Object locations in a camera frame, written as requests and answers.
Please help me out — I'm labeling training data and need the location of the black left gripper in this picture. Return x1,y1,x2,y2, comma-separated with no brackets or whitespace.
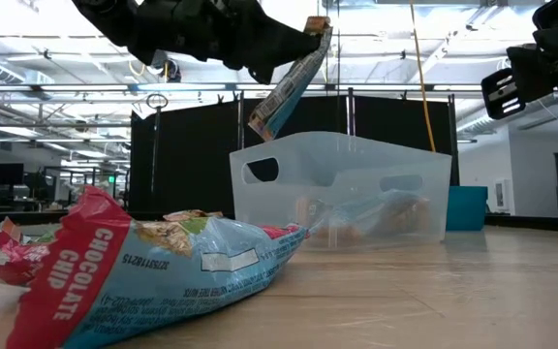
70,0,325,86

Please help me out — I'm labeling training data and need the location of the orange-ended granola bar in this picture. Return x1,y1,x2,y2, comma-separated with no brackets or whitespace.
248,16,333,142

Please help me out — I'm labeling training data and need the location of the blue granola bar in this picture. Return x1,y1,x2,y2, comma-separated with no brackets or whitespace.
339,191,431,239

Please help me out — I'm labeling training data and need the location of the chocolate chip granola bar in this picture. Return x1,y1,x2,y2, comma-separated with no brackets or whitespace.
0,186,309,349
162,208,225,223

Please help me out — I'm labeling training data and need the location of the black partition curtain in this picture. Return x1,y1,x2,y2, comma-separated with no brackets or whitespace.
129,95,459,219

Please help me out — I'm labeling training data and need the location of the teal plastic bin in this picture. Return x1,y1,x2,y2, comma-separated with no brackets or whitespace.
446,185,488,232

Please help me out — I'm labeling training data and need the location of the black monitor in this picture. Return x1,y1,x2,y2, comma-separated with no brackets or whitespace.
0,163,25,187

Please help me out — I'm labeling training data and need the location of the clear bin with handle holes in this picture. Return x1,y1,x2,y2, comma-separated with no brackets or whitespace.
229,131,453,249

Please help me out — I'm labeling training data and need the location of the yellow hanging cable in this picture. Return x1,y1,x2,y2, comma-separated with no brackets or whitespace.
408,0,438,153

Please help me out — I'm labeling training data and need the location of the white wall panel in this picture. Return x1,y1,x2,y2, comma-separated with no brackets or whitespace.
493,177,512,210

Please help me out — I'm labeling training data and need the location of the ring-topped black pole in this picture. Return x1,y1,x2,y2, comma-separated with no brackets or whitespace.
145,92,170,195

